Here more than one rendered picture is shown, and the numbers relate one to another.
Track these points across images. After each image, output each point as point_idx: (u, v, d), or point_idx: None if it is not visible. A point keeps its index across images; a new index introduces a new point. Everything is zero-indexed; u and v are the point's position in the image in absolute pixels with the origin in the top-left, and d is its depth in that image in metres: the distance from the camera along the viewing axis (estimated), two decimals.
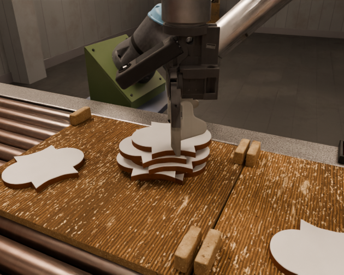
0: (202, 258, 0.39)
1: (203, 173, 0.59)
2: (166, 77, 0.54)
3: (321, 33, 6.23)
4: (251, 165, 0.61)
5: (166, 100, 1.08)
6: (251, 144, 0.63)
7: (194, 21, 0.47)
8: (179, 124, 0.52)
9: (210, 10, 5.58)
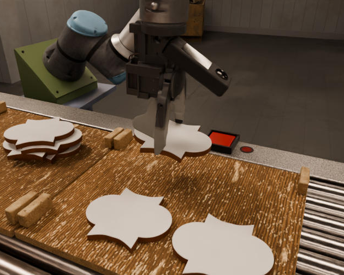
0: (23, 212, 0.51)
1: (75, 154, 0.71)
2: (179, 78, 0.54)
3: (304, 34, 6.35)
4: (118, 148, 0.73)
5: (93, 96, 1.20)
6: (122, 131, 0.75)
7: None
8: None
9: (194, 11, 5.70)
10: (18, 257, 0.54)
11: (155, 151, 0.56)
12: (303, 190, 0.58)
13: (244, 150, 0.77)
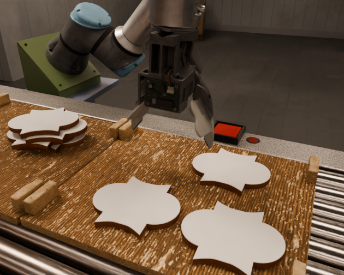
0: (29, 199, 0.50)
1: (80, 144, 0.71)
2: None
3: (306, 33, 6.35)
4: (123, 138, 0.72)
5: (96, 90, 1.19)
6: (127, 122, 0.74)
7: (149, 18, 0.48)
8: (137, 99, 0.58)
9: None
10: (23, 246, 0.53)
11: (207, 145, 0.57)
12: (313, 178, 0.58)
13: (250, 141, 0.76)
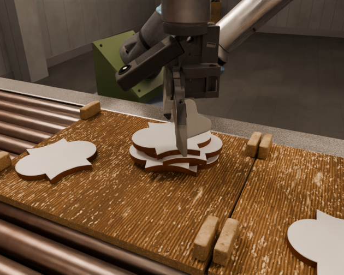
0: (221, 246, 0.39)
1: (216, 165, 0.59)
2: (166, 77, 0.54)
3: (322, 33, 6.23)
4: (264, 157, 0.61)
5: None
6: (263, 137, 0.63)
7: (197, 21, 0.48)
8: (184, 121, 0.51)
9: (211, 9, 5.58)
10: None
11: (170, 118, 0.66)
12: None
13: None
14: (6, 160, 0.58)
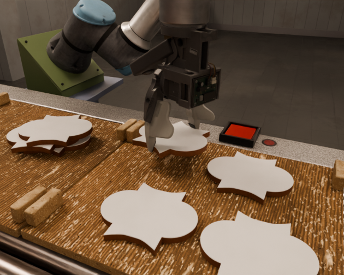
0: (30, 209, 0.45)
1: (85, 147, 0.66)
2: None
3: (308, 32, 6.30)
4: (131, 141, 0.67)
5: (100, 89, 1.14)
6: (135, 123, 0.70)
7: (170, 21, 0.46)
8: (149, 119, 0.53)
9: None
10: (24, 260, 0.49)
11: None
12: (340, 185, 0.53)
13: (266, 143, 0.71)
14: None
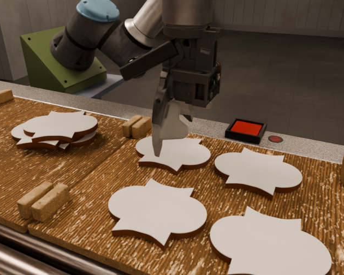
0: (37, 204, 0.45)
1: (90, 143, 0.65)
2: None
3: (308, 31, 6.29)
4: (136, 137, 0.67)
5: (103, 87, 1.14)
6: (140, 119, 0.69)
7: (183, 23, 0.46)
8: (159, 121, 0.51)
9: None
10: (31, 256, 0.48)
11: (191, 120, 0.65)
12: None
13: (273, 140, 0.71)
14: None
